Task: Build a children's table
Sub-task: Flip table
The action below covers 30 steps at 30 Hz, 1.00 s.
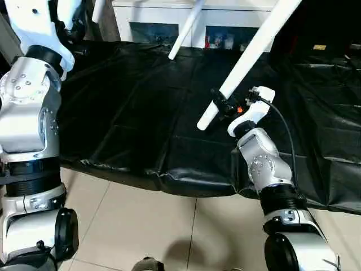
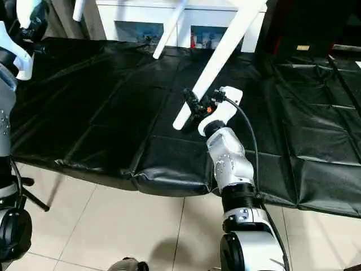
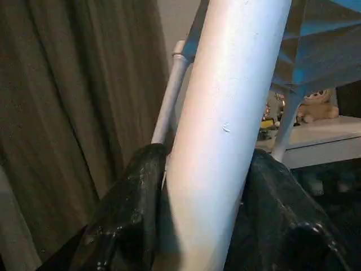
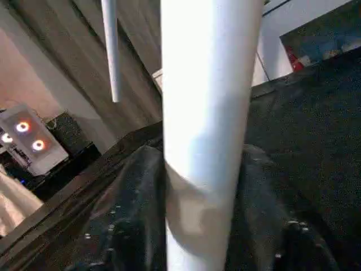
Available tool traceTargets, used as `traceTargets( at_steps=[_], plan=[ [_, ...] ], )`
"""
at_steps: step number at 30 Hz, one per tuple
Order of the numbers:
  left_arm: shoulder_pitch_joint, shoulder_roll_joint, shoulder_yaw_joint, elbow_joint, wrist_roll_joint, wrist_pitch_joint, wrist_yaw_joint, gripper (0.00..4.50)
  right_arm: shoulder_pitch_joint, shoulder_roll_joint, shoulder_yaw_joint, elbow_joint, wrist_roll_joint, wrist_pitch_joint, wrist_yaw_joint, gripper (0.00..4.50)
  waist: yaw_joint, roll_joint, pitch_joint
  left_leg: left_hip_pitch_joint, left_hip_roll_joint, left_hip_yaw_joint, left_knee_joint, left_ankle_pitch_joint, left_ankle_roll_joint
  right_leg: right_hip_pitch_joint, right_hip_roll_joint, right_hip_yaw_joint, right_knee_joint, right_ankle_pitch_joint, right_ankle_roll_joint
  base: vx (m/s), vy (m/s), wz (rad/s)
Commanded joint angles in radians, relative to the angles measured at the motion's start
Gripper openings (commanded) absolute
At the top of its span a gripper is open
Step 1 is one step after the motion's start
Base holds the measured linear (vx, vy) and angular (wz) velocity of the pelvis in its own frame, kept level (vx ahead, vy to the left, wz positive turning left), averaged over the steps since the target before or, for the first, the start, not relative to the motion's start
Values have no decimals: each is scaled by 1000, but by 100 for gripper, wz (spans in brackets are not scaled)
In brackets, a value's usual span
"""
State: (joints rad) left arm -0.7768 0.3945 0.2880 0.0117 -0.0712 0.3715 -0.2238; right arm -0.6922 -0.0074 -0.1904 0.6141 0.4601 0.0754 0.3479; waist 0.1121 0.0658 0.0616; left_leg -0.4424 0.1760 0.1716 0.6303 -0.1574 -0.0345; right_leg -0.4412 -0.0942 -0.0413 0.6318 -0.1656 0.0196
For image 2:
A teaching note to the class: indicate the black folding table frame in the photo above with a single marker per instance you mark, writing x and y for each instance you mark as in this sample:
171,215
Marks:
36,197

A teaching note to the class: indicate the black metal bar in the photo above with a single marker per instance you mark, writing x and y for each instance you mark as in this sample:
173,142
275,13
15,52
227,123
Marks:
347,48

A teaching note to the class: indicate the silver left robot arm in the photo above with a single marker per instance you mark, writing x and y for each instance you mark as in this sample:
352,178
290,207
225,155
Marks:
5,113

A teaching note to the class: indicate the black mat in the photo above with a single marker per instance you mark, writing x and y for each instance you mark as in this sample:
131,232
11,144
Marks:
84,113

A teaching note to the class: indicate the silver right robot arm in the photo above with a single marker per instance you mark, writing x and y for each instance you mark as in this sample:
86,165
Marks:
228,158

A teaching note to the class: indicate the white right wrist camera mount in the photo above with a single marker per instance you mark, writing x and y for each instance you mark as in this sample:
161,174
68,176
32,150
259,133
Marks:
225,110

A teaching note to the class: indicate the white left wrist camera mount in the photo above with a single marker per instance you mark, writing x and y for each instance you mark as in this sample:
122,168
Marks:
22,56

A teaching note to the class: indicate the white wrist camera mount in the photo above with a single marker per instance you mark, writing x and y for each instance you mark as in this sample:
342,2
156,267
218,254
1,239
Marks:
225,110
22,56

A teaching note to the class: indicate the white cabinet with glass doors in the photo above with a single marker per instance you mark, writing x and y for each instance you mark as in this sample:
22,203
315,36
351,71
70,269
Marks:
127,14

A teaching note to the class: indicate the small yellow tag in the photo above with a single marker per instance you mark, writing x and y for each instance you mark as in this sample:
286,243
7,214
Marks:
302,47

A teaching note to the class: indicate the grey curtain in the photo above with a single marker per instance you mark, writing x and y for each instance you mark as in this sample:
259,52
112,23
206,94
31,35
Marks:
62,17

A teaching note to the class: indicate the white plastic table leg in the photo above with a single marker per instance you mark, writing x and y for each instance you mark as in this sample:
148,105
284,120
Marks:
169,31
225,48
79,9

